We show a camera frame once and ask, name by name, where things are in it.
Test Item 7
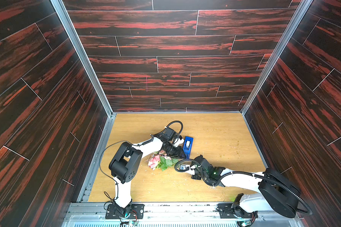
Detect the pink artificial flower bouquet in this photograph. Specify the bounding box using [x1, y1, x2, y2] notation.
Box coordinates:
[148, 150, 180, 171]

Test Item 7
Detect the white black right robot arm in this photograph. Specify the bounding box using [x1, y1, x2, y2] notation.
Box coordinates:
[186, 155, 313, 218]

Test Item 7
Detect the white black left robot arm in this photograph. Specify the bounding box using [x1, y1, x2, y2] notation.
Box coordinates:
[109, 121, 187, 217]

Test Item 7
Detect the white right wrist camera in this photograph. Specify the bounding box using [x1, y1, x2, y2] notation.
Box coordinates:
[179, 164, 196, 175]

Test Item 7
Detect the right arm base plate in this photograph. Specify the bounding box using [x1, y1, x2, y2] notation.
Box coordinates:
[216, 203, 258, 220]

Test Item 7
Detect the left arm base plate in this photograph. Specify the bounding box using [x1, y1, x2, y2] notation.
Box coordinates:
[105, 203, 145, 220]

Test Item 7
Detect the aluminium left corner post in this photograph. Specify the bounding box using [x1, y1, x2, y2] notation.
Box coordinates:
[50, 0, 113, 117]

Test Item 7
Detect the aluminium corner post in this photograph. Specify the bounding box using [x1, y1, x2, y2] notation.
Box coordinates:
[241, 0, 313, 116]
[50, 0, 113, 117]

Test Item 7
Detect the aluminium front rail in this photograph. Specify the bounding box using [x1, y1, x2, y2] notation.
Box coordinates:
[63, 201, 305, 227]

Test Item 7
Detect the aluminium right corner post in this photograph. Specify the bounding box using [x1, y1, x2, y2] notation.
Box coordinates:
[241, 0, 313, 116]

